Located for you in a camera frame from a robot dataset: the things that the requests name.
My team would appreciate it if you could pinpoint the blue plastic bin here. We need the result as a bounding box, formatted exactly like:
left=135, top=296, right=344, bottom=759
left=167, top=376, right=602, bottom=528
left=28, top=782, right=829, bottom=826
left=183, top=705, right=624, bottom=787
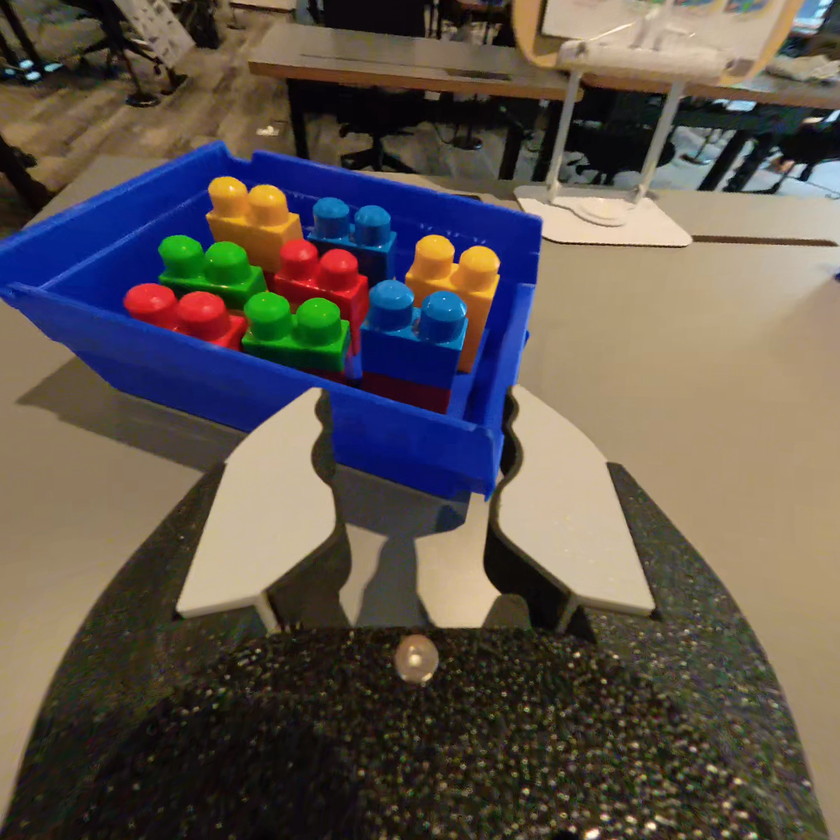
left=0, top=140, right=544, bottom=501

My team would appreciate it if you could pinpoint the white desk stand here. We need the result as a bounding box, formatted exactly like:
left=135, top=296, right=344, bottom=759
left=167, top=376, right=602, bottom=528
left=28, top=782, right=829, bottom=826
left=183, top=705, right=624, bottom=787
left=514, top=69, right=693, bottom=248

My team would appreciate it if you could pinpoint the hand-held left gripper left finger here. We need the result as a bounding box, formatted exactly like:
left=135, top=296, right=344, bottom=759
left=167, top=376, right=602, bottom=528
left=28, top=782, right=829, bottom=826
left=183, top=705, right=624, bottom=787
left=175, top=387, right=341, bottom=632

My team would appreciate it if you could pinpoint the cluster of assorted mega blocks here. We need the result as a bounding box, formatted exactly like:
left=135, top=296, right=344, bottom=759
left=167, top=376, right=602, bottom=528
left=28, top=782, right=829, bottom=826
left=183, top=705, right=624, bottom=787
left=122, top=176, right=501, bottom=414

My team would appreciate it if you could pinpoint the tan rounded board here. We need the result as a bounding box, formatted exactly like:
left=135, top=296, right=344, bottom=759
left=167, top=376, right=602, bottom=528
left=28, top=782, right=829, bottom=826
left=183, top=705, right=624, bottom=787
left=511, top=0, right=805, bottom=86

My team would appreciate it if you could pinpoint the white printed placard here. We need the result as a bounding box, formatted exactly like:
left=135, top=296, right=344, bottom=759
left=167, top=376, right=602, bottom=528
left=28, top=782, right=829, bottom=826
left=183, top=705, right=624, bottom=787
left=121, top=0, right=196, bottom=67

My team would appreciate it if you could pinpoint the brown office desk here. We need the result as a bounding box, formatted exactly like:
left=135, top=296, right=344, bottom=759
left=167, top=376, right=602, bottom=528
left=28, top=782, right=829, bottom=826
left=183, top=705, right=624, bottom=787
left=577, top=71, right=840, bottom=193
left=248, top=23, right=585, bottom=179

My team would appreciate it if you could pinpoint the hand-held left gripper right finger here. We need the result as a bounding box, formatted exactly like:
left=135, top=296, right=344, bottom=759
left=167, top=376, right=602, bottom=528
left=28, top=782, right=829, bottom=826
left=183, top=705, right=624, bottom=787
left=484, top=384, right=657, bottom=632

